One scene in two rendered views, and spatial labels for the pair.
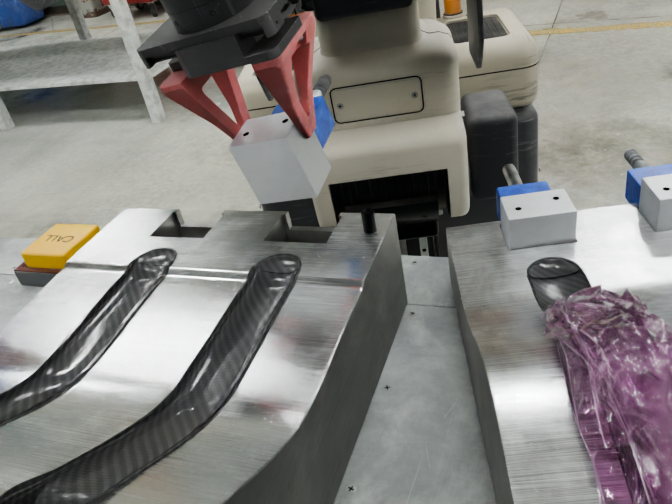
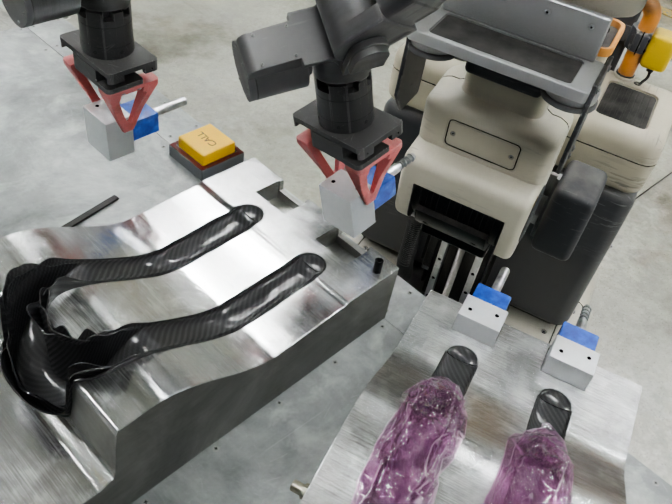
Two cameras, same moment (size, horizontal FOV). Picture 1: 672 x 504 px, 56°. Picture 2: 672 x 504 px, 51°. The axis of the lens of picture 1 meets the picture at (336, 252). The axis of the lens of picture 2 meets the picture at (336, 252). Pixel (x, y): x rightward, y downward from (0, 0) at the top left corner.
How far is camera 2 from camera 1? 0.37 m
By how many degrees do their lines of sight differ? 14
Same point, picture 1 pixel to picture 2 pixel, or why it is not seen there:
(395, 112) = (491, 160)
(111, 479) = (169, 340)
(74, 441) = (161, 310)
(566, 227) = (489, 336)
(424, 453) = (327, 408)
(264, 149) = (336, 199)
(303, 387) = (278, 344)
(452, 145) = (515, 210)
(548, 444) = (359, 440)
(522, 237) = (462, 326)
